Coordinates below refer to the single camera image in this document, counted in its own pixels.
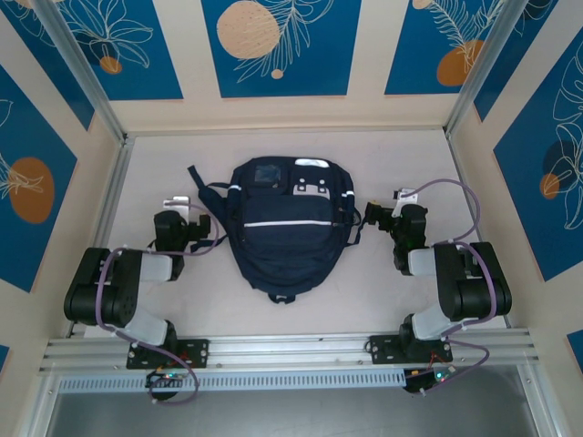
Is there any grey metal sheet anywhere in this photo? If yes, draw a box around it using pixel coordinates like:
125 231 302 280
45 363 547 437

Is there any navy blue backpack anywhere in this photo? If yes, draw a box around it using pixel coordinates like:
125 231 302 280
186 156 365 305

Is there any grey slotted cable duct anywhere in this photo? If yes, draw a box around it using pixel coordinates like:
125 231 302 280
57 367 409 393

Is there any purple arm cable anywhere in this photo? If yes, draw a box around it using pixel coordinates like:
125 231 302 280
97 202 220 406
400 179 498 398

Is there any aluminium side rail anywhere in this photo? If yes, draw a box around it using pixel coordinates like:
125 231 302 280
67 136 136 339

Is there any aluminium frame post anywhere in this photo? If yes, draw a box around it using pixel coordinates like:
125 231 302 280
444 0 523 137
31 0 129 145

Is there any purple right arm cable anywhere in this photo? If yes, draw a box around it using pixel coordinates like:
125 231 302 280
400 179 498 398

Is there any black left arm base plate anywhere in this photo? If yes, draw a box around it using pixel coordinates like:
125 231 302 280
126 337 210 370

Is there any aluminium mounting rail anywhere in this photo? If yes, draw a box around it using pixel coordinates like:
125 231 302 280
38 328 541 374

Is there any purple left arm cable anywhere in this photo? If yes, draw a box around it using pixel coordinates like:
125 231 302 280
97 202 220 406

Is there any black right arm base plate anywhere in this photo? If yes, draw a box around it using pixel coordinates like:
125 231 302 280
368 333 455 365

